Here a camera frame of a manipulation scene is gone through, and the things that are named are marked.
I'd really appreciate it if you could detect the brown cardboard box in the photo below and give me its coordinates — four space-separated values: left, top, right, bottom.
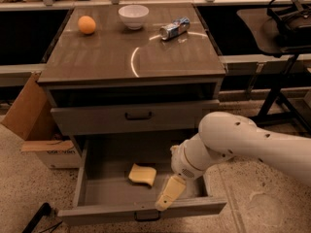
2 73 56 141

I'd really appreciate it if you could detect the crushed blue soda can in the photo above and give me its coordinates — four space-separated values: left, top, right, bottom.
159 17 190 41

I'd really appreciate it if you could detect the black headset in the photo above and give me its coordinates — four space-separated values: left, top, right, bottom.
266 0 311 41

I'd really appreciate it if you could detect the grey drawer cabinet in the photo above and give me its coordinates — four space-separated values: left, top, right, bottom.
39 4 225 148

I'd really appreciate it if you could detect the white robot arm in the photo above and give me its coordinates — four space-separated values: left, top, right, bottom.
155 112 311 212

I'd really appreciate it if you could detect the yellow sponge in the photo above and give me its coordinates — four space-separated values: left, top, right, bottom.
128 163 156 186

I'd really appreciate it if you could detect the black floor cable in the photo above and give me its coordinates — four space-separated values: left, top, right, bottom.
21 202 64 233

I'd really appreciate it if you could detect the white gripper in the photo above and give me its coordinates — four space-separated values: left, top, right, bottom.
155 139 206 212

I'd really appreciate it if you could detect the white bowl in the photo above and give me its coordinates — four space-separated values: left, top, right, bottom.
119 5 149 30

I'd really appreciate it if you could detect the orange fruit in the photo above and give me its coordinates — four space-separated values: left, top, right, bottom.
78 16 96 35

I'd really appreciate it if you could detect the white cardboard box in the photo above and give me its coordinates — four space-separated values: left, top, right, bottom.
21 140 82 169

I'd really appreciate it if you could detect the closed grey top drawer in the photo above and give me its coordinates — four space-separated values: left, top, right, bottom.
52 100 220 136

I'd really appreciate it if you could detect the open grey middle drawer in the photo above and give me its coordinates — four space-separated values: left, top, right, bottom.
58 130 226 225

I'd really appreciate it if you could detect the black side table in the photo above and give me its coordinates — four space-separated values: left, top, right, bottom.
237 8 311 133

